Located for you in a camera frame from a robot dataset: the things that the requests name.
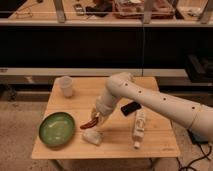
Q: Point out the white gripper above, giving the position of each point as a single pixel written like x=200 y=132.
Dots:
x=102 y=110

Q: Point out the red chili pepper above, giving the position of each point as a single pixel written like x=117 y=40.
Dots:
x=89 y=124

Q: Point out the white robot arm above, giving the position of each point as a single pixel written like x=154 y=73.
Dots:
x=191 y=115

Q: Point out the white sponge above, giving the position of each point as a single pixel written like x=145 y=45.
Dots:
x=92 y=136

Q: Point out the black smartphone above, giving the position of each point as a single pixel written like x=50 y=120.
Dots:
x=130 y=108

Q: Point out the wooden table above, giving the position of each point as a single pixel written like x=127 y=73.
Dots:
x=159 y=140

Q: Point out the white tube bottle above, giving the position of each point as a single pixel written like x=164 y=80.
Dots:
x=139 y=127

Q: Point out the green bowl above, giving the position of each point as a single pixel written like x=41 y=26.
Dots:
x=57 y=129

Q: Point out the white plastic cup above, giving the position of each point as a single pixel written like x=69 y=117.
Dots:
x=65 y=84

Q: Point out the dark blue box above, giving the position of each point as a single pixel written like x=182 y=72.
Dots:
x=196 y=139

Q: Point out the black cloth on shelf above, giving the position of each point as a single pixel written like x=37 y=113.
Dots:
x=100 y=10

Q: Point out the clear tray with food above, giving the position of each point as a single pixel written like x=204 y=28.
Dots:
x=135 y=9

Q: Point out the black remote control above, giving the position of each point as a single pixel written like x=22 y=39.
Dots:
x=79 y=9

